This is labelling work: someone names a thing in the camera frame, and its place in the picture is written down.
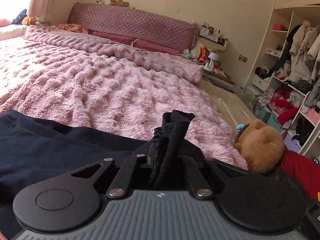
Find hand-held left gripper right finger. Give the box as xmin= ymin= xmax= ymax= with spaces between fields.
xmin=182 ymin=154 xmax=250 ymax=198

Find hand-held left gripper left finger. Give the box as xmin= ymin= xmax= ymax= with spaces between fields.
xmin=72 ymin=154 xmax=146 ymax=198

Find black pants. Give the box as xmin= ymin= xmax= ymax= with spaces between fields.
xmin=0 ymin=109 xmax=208 ymax=239

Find person's right forearm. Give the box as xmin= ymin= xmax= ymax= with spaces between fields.
xmin=280 ymin=149 xmax=320 ymax=202

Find large brown teddy bear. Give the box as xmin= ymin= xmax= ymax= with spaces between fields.
xmin=234 ymin=119 xmax=286 ymax=175

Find beige bed platform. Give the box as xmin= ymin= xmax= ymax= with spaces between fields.
xmin=199 ymin=79 xmax=256 ymax=132

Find pink fluffy blanket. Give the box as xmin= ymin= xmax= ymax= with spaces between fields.
xmin=0 ymin=36 xmax=249 ymax=171

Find pale green storage box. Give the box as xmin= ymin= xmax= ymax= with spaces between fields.
xmin=244 ymin=87 xmax=258 ymax=104

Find wooden nightstand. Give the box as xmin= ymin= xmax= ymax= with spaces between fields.
xmin=202 ymin=65 xmax=236 ymax=91

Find white table lamp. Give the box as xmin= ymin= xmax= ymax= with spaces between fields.
xmin=207 ymin=52 xmax=221 ymax=68

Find pile of red clothes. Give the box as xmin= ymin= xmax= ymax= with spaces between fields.
xmin=257 ymin=85 xmax=308 ymax=130

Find red snack bag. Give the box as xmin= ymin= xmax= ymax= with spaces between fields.
xmin=197 ymin=46 xmax=210 ymax=64

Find folded pink fluffy quilt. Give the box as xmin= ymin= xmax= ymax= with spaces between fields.
xmin=24 ymin=25 xmax=204 ymax=84

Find dark pink pillow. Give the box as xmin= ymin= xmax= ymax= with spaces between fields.
xmin=89 ymin=31 xmax=136 ymax=46
xmin=133 ymin=39 xmax=181 ymax=56

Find pink quilted headboard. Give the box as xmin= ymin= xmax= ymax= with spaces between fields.
xmin=68 ymin=3 xmax=198 ymax=56

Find floral pink pillow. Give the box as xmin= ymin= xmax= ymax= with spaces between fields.
xmin=53 ymin=23 xmax=90 ymax=34

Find hanging coats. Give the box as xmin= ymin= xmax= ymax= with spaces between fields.
xmin=272 ymin=20 xmax=320 ymax=107

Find small brown plush toy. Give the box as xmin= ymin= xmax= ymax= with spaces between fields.
xmin=110 ymin=0 xmax=130 ymax=8

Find orange plush toy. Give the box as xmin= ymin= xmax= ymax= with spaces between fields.
xmin=22 ymin=16 xmax=38 ymax=26

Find white open wardrobe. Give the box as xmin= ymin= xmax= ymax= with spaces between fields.
xmin=243 ymin=0 xmax=320 ymax=157

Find dark patterned cloth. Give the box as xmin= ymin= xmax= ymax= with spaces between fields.
xmin=11 ymin=8 xmax=28 ymax=26

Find pink curtain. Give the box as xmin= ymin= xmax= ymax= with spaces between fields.
xmin=26 ymin=0 xmax=61 ymax=23

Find white wall shelf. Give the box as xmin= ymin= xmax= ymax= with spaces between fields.
xmin=198 ymin=26 xmax=228 ymax=47

